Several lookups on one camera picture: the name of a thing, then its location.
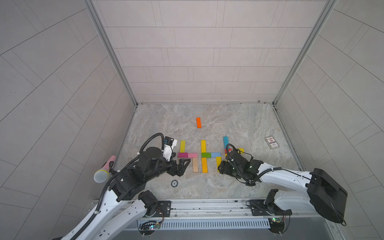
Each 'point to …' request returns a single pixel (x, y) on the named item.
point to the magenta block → (183, 155)
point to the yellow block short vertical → (218, 160)
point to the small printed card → (272, 142)
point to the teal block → (226, 141)
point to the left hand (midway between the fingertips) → (185, 157)
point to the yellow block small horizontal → (241, 149)
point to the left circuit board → (148, 227)
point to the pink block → (192, 155)
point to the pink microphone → (102, 175)
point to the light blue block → (215, 154)
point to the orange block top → (198, 122)
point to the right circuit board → (277, 225)
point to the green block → (206, 155)
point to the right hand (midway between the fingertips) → (221, 171)
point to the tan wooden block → (195, 166)
